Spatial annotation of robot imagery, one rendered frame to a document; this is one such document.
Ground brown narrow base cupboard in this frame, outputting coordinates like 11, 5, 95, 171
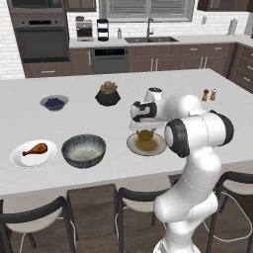
68, 47, 94, 76

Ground black and white stool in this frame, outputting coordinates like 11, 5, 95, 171
0, 196, 79, 253
114, 178, 181, 253
206, 170, 253, 253

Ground brown round plate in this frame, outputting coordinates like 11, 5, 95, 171
126, 131, 168, 157

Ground window with blinds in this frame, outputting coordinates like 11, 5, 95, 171
98, 0, 196, 23

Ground succulent in black pot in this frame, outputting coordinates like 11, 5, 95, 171
94, 80, 122, 107

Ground black wall oven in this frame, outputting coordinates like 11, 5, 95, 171
9, 13, 71, 64

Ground brown wall cupboard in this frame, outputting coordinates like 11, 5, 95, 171
63, 0, 98, 13
197, 0, 253, 13

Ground brown drawer under oven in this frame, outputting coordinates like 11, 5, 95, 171
22, 61, 75, 79

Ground grey dishwasher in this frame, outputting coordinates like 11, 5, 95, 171
89, 47, 129, 75

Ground silver coffee machine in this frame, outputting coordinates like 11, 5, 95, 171
75, 15, 95, 42

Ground brown base cupboards run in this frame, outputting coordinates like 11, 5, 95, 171
126, 42, 236, 74

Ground grey bowl of blueberries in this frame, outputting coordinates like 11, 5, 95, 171
40, 94, 70, 112

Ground white round plate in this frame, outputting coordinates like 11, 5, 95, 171
9, 139, 58, 170

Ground grey microwave oven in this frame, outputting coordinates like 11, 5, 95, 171
6, 0, 66, 15

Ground dark sink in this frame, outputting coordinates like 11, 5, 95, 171
124, 36, 180, 44

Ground brown chicken drumstick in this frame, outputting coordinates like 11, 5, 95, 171
22, 142, 48, 157

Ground grey speckled bowl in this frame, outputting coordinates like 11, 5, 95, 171
60, 133, 108, 170

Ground dark tap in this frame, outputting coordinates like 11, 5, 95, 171
145, 18, 155, 39

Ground brown corner base cupboards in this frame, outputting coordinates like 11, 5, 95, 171
226, 42, 253, 94

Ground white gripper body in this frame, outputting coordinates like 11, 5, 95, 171
128, 119, 168, 134

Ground brown avocado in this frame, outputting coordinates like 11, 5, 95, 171
136, 129, 155, 143

